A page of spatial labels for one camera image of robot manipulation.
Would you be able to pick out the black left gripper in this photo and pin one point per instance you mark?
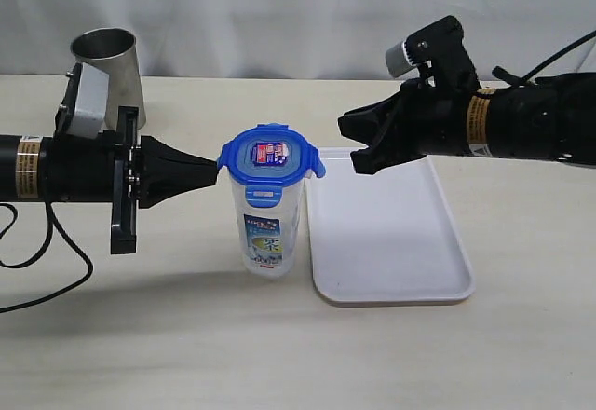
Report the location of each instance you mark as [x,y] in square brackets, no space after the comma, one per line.
[101,170]

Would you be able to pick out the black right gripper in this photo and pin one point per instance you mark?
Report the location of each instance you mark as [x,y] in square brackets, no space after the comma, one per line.
[412,123]

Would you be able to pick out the blue plastic lid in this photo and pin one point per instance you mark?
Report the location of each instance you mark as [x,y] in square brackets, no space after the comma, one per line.
[267,161]

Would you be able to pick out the clear plastic pitcher container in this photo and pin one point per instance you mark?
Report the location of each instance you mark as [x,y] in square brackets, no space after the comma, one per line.
[268,217]

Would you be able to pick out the stainless steel tumbler cup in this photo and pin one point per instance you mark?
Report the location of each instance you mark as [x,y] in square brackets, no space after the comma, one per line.
[113,51]

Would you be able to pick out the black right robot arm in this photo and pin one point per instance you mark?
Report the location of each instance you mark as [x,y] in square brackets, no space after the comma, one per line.
[551,119]

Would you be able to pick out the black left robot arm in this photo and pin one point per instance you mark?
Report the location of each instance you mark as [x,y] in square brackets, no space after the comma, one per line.
[21,158]

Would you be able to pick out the white rectangular plastic tray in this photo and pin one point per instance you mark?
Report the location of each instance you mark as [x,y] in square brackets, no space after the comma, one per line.
[383,240]

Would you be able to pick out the white backdrop curtain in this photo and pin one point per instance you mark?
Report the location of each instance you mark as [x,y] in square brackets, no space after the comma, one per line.
[303,39]

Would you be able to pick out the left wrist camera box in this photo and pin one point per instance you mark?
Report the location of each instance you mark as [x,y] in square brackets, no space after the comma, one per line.
[82,110]

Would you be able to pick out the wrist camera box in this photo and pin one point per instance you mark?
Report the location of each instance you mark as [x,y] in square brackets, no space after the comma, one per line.
[82,110]
[436,51]

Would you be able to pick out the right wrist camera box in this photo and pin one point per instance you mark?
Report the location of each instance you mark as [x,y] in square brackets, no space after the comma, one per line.
[436,51]

